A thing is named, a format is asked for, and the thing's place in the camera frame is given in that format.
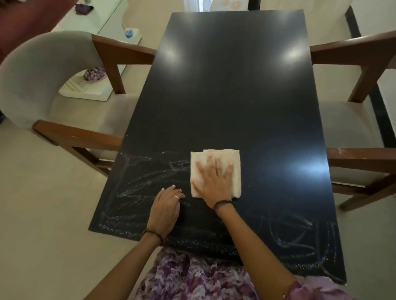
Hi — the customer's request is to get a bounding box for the black thread bracelet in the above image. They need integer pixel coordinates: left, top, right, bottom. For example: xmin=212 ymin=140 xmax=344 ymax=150
xmin=213 ymin=200 xmax=233 ymax=214

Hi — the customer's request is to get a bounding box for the white patterned cloth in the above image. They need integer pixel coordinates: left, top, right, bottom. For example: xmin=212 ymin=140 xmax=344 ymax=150
xmin=211 ymin=0 xmax=250 ymax=12

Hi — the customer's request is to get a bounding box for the purple floral dress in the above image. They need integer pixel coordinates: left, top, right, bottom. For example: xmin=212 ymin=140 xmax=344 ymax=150
xmin=134 ymin=247 xmax=357 ymax=300

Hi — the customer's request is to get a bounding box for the person's right hand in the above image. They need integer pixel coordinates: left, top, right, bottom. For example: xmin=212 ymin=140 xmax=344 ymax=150
xmin=192 ymin=156 xmax=234 ymax=210

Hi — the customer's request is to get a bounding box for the grey upholstered wooden armchair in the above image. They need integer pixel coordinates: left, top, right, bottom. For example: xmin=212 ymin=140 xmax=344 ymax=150
xmin=0 ymin=30 xmax=157 ymax=178
xmin=310 ymin=30 xmax=396 ymax=212

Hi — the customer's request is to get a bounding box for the dark purple decoration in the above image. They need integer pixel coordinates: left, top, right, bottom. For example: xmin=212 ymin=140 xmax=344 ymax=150
xmin=75 ymin=2 xmax=94 ymax=15

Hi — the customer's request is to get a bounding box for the bowl of purple stones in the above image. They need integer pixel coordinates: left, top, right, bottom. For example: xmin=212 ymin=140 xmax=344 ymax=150
xmin=82 ymin=67 xmax=108 ymax=83

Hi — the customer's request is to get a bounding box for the white low table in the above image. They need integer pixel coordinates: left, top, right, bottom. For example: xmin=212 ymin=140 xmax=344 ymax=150
xmin=51 ymin=0 xmax=143 ymax=101

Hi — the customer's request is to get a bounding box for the brown beaded bracelet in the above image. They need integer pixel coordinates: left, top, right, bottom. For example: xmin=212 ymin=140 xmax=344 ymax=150
xmin=142 ymin=228 xmax=165 ymax=246

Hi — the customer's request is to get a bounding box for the dark red rug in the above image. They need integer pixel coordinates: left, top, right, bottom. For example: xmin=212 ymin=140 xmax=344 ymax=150
xmin=0 ymin=0 xmax=77 ymax=62

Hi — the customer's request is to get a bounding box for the person's left forearm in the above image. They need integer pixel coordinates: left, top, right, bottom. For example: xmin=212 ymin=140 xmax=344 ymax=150
xmin=83 ymin=233 xmax=162 ymax=300

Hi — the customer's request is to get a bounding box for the person's right forearm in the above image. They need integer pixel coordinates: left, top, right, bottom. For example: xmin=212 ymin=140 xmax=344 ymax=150
xmin=217 ymin=204 xmax=298 ymax=292

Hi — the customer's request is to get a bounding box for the person's left hand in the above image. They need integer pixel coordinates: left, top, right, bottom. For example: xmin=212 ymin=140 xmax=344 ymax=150
xmin=147 ymin=184 xmax=186 ymax=237

